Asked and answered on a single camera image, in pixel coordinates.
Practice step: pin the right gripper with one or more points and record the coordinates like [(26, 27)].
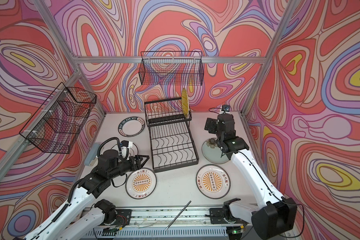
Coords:
[(212, 123)]

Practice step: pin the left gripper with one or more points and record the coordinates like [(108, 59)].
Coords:
[(137, 166)]

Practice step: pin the pale green flower plate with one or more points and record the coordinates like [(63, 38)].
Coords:
[(213, 153)]

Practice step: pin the yellow striped plate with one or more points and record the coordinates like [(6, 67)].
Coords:
[(185, 102)]

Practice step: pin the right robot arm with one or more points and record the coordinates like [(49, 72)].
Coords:
[(273, 214)]

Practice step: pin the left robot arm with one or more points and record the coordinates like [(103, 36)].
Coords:
[(83, 192)]

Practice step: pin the white plate under left gripper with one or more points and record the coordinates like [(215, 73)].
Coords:
[(134, 150)]

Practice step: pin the left orange sunburst plate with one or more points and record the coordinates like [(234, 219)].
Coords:
[(141, 183)]

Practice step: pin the orange sunburst plate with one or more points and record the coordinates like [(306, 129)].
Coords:
[(213, 182), (141, 183)]

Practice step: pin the black rimmed lettered plate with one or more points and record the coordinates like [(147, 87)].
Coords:
[(131, 126)]

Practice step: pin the right orange sunburst plate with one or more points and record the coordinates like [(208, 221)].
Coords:
[(213, 182)]

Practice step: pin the metal rod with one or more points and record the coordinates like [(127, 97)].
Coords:
[(178, 215)]

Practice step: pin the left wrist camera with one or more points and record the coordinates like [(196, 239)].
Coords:
[(126, 145)]

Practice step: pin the black wire dish rack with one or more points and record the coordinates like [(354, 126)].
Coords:
[(172, 143)]

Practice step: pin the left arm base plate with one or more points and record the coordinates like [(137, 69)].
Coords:
[(120, 217)]

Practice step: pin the back wall wire basket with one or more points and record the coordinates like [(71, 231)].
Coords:
[(171, 68)]

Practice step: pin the wall wire basket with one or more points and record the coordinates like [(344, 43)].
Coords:
[(171, 68), (61, 123)]

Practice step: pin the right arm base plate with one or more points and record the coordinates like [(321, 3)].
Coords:
[(219, 216)]

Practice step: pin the left wall wire basket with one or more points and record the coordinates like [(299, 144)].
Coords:
[(61, 123)]

